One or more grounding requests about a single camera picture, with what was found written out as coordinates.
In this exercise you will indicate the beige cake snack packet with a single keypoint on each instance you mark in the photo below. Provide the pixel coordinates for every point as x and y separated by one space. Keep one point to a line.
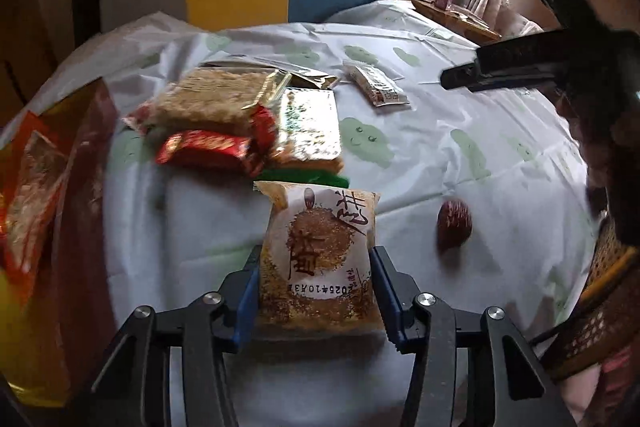
320 247

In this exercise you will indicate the small white snack packet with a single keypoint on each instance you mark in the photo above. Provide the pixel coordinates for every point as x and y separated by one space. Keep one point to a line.
377 84

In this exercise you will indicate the clear crispy red-ended snack packet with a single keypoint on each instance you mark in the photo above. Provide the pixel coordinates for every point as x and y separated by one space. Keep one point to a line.
210 102

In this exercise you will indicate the red snack packet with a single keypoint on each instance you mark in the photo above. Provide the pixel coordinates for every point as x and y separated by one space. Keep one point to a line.
205 149

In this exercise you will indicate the flat silver foil packet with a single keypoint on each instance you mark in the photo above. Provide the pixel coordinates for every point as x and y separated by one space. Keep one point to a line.
300 74

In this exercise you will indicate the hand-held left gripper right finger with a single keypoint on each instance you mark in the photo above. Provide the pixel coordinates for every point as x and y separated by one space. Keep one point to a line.
387 302

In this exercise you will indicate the white green-printed tablecloth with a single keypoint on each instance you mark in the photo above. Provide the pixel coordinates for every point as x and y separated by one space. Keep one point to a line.
450 157

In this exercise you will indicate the red date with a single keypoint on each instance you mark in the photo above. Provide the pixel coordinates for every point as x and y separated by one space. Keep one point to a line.
454 227

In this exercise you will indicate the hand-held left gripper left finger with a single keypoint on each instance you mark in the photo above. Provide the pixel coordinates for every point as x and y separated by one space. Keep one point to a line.
246 307

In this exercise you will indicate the golden tray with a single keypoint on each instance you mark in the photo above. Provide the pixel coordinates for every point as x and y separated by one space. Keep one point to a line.
20 347

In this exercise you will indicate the wicker chair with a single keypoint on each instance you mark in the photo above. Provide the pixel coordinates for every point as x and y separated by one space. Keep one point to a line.
600 307

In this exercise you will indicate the golden snack packet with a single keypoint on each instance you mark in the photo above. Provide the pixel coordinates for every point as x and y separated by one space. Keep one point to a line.
307 132

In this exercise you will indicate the green snack packet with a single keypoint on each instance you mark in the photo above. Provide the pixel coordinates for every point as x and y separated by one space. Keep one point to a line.
330 180

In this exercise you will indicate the large red orange snack bag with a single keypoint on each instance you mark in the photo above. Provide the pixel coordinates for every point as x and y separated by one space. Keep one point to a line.
35 187

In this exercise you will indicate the wooden cabinet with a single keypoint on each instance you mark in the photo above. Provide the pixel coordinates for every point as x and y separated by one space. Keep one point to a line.
30 37

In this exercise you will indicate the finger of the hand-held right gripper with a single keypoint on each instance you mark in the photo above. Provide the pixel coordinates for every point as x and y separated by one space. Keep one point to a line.
500 81
525 54

